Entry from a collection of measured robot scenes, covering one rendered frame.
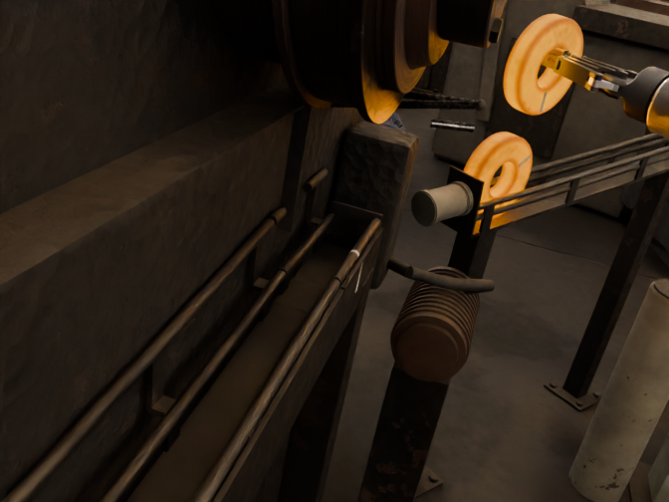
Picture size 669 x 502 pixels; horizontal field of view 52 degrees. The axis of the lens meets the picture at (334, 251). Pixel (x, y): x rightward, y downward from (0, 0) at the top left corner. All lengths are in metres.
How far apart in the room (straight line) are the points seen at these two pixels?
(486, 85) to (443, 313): 2.46
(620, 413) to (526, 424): 0.34
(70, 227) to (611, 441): 1.37
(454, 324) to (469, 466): 0.62
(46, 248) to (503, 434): 1.50
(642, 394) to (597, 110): 2.03
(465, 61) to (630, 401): 2.29
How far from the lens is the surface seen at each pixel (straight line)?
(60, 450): 0.49
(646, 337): 1.53
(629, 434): 1.63
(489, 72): 3.48
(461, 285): 1.16
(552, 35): 1.15
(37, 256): 0.42
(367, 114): 0.65
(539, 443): 1.83
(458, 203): 1.16
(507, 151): 1.22
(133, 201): 0.49
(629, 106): 1.08
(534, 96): 1.18
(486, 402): 1.89
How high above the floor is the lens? 1.07
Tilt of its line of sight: 26 degrees down
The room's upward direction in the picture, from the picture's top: 11 degrees clockwise
